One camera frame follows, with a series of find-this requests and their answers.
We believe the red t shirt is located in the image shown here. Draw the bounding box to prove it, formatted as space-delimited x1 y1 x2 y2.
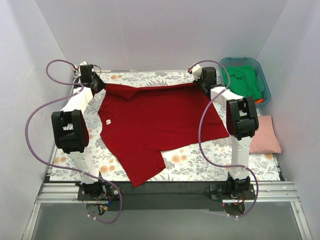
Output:
98 83 229 187

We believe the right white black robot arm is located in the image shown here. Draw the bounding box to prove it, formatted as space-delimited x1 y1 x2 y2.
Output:
189 64 259 200

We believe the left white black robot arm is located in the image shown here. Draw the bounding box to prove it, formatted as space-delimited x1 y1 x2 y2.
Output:
51 61 107 200

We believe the green t shirt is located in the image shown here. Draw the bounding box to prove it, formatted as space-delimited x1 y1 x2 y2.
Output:
221 65 263 100

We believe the teal plastic bin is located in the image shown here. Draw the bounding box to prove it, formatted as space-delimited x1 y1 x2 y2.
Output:
219 57 271 107

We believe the orange cloth item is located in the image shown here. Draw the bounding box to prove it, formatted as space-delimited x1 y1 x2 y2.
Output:
255 98 264 104

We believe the floral table mat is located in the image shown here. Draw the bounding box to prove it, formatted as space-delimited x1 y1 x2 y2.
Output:
48 71 281 182

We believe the folded pink t shirt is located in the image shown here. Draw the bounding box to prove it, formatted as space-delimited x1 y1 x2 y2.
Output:
249 115 282 154

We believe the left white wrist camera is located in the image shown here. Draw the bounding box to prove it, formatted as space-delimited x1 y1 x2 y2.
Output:
72 61 88 72

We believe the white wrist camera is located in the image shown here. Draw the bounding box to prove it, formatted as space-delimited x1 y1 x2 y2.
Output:
72 61 88 72
188 64 202 80

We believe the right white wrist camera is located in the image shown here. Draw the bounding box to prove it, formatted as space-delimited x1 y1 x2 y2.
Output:
188 64 202 80

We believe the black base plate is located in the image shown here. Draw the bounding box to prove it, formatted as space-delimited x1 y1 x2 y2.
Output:
75 181 256 212

